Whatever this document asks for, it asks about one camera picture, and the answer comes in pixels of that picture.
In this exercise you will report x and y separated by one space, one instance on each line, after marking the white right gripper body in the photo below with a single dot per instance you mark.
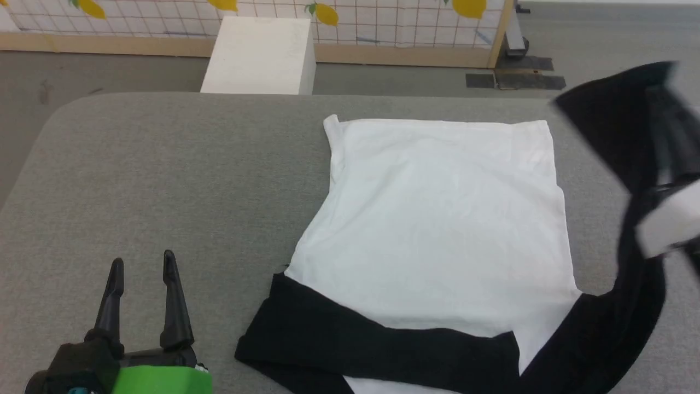
670 221

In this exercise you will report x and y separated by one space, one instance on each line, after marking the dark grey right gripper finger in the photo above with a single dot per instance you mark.
675 137

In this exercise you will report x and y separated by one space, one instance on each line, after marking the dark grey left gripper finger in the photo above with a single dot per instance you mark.
175 306
111 306

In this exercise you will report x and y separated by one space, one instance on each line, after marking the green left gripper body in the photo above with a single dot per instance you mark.
164 377

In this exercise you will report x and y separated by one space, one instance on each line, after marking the black floor base plates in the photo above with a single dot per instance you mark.
514 76

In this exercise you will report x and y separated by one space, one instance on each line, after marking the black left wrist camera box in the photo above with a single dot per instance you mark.
71 369

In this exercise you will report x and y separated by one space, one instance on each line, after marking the black and white shirt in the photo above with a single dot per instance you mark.
437 219

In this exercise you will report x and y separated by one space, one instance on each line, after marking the grey metal partition support leg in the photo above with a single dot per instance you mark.
515 33

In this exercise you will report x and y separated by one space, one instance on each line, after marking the lemon print grid partition screen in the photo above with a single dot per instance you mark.
383 27

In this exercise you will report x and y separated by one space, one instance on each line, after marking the white rectangular box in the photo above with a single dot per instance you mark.
262 54

